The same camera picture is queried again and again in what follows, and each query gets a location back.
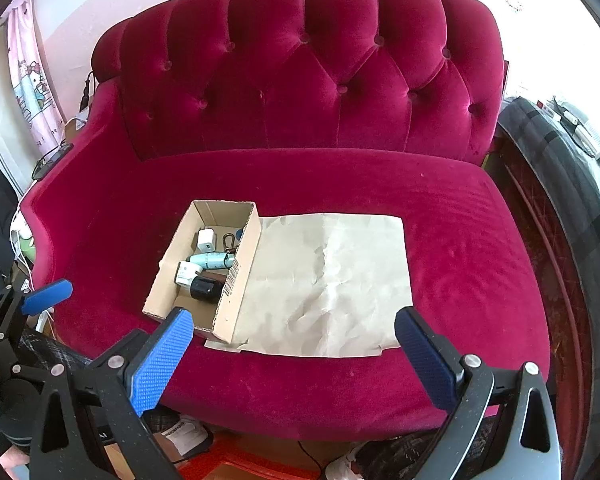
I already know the pink cartoon print curtain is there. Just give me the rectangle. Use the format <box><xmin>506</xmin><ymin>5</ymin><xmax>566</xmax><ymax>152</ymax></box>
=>
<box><xmin>6</xmin><ymin>0</ymin><xmax>66</xmax><ymax>161</ymax></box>

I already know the person's left hand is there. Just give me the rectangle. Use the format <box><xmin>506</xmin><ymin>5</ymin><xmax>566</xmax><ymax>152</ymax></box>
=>
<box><xmin>0</xmin><ymin>446</ymin><xmax>33</xmax><ymax>473</ymax></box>

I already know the orange floor mat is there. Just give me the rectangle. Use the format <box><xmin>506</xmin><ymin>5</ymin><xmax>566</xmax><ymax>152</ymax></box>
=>
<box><xmin>180</xmin><ymin>434</ymin><xmax>331</xmax><ymax>480</ymax></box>

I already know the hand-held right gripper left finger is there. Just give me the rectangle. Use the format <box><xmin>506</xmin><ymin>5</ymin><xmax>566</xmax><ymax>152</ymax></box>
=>
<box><xmin>27</xmin><ymin>306</ymin><xmax>195</xmax><ymax>480</ymax></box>

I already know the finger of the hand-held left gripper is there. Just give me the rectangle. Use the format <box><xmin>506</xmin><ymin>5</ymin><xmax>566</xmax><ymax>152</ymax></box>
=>
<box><xmin>0</xmin><ymin>279</ymin><xmax>74</xmax><ymax>346</ymax></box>
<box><xmin>7</xmin><ymin>360</ymin><xmax>48</xmax><ymax>398</ymax></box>

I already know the white printed plug cube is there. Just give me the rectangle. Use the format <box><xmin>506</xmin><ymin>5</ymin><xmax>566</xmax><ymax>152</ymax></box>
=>
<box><xmin>174</xmin><ymin>261</ymin><xmax>202</xmax><ymax>286</ymax></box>

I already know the white shoe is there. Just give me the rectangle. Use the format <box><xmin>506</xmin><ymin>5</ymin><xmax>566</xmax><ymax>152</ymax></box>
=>
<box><xmin>325</xmin><ymin>440</ymin><xmax>377</xmax><ymax>480</ymax></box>

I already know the light green object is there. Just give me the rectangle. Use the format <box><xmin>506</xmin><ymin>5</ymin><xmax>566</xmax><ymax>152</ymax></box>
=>
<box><xmin>16</xmin><ymin>227</ymin><xmax>37</xmax><ymax>262</ymax></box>

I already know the crumpled beige paper sheet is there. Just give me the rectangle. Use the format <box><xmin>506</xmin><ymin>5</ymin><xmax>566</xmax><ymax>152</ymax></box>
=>
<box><xmin>204</xmin><ymin>212</ymin><xmax>415</xmax><ymax>358</ymax></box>

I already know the white printed slipper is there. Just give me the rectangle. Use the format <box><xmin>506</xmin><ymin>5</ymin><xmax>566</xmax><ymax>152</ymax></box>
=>
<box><xmin>161</xmin><ymin>412</ymin><xmax>214</xmax><ymax>457</ymax></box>

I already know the black cylinder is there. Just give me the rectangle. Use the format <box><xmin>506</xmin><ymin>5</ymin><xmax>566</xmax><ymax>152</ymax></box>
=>
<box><xmin>189</xmin><ymin>277</ymin><xmax>225</xmax><ymax>305</ymax></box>

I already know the black plug with cord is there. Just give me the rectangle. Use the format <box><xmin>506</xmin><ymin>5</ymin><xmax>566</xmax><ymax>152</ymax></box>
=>
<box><xmin>79</xmin><ymin>72</ymin><xmax>98</xmax><ymax>111</ymax></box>

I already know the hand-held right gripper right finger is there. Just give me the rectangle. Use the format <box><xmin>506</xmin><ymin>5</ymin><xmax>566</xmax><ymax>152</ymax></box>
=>
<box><xmin>395</xmin><ymin>306</ymin><xmax>563</xmax><ymax>480</ymax></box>

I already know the white charger adapter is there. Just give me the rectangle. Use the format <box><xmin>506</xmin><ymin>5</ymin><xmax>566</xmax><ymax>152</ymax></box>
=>
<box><xmin>196</xmin><ymin>228</ymin><xmax>220</xmax><ymax>253</ymax></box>

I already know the red velvet tufted sofa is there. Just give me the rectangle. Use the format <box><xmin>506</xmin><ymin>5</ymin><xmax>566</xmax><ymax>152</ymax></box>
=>
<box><xmin>17</xmin><ymin>0</ymin><xmax>553</xmax><ymax>443</ymax></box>

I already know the light blue bottle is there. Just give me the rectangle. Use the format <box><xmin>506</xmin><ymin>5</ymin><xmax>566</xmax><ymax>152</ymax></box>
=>
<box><xmin>189</xmin><ymin>251</ymin><xmax>233</xmax><ymax>270</ymax></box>

